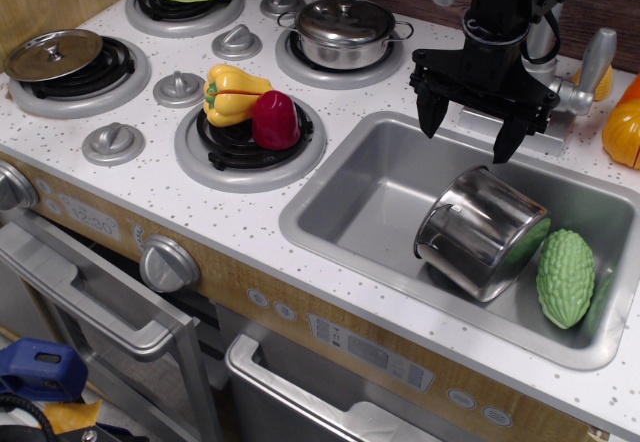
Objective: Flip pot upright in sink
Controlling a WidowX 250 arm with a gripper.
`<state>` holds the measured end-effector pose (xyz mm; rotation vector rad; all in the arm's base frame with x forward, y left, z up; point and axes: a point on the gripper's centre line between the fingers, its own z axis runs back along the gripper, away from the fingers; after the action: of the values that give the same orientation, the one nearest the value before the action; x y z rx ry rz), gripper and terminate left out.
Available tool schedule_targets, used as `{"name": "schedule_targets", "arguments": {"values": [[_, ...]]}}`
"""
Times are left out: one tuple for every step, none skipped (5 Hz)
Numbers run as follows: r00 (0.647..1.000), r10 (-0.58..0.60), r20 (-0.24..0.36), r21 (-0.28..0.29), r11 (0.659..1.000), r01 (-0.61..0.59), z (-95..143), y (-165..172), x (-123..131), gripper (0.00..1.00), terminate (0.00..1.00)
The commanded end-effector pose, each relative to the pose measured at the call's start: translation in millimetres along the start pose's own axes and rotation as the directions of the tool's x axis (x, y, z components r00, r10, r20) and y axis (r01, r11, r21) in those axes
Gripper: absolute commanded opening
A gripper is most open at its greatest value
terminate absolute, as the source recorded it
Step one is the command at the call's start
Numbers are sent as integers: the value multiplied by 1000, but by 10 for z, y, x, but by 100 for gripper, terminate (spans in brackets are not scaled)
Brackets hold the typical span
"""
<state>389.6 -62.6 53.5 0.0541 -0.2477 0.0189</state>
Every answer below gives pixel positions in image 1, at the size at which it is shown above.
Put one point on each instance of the grey oven door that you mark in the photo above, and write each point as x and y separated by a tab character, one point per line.
142	353

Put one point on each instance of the silver oven dial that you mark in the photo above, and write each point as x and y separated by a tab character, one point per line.
16	190
165	266

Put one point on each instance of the silver faucet handle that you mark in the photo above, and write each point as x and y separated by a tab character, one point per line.
601	49

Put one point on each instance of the lidded steel pot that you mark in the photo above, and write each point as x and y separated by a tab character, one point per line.
344	35

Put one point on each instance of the back left burner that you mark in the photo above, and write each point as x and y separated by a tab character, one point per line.
172	19

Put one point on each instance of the grey dishwasher door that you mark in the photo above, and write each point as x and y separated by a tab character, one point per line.
285	392

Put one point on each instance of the yellow toy bell pepper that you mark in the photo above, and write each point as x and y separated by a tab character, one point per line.
231	95

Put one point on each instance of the silver toy faucet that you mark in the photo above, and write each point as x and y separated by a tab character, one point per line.
542	87

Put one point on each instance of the flat steel lid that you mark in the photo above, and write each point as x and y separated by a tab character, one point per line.
53	55

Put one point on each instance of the grey sink basin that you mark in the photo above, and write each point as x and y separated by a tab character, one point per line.
364	205

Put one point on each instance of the red toy bell pepper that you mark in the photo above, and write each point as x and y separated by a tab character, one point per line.
275	124

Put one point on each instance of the green bitter gourd toy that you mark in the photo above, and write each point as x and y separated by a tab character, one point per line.
565	278

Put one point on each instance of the front right burner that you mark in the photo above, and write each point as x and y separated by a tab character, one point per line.
228	159

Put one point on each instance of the blue clamp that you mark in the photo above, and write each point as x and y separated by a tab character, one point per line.
39	370

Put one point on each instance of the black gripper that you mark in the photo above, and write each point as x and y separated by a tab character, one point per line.
486	74

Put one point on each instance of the yellow toy fruit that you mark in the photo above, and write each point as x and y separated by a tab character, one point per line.
594	83

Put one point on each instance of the silver stove knob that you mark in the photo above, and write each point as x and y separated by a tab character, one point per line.
275	8
239	43
179	90
113	144

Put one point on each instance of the front left burner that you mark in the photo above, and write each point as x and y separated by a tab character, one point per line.
116	77

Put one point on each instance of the back right burner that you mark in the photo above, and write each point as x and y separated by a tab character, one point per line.
322	78

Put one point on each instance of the burner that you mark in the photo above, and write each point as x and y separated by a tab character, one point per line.
172	19
322	78
116	77
228	159

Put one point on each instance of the orange toy pumpkin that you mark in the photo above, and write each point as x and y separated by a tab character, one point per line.
620	136

